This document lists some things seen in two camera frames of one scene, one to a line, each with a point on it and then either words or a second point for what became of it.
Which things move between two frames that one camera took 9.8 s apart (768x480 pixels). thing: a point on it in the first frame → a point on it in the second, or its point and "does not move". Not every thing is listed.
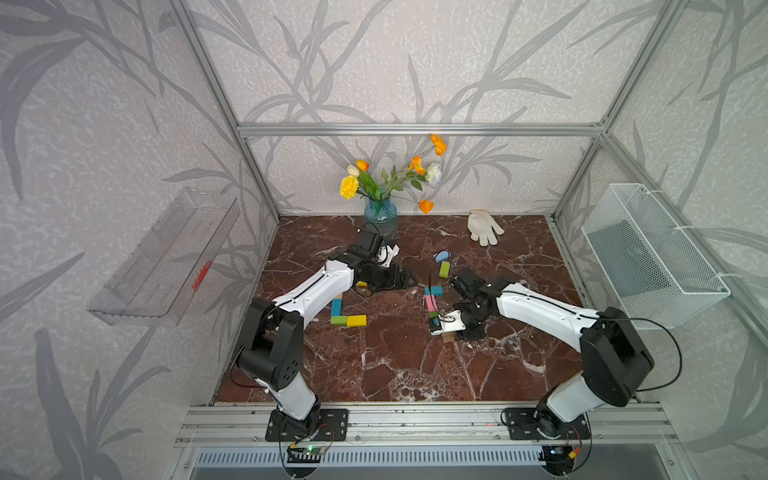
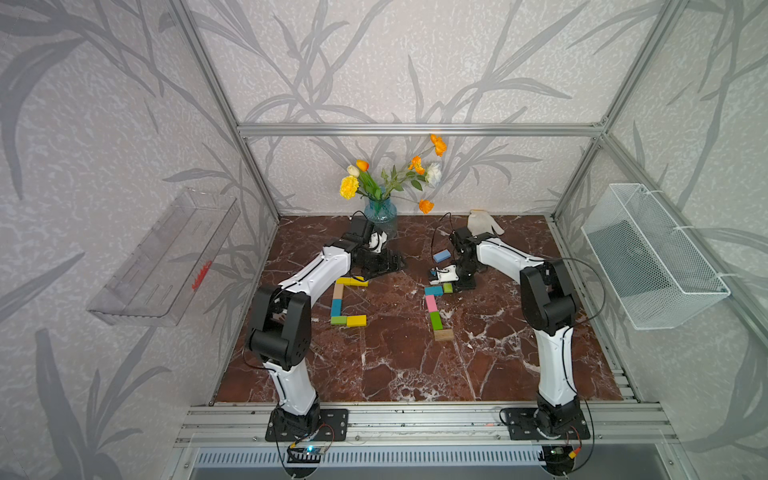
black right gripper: [470, 335] → [466, 284]
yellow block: [357, 320] does not move
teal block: [336, 307] does not move
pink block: [431, 303] does not move
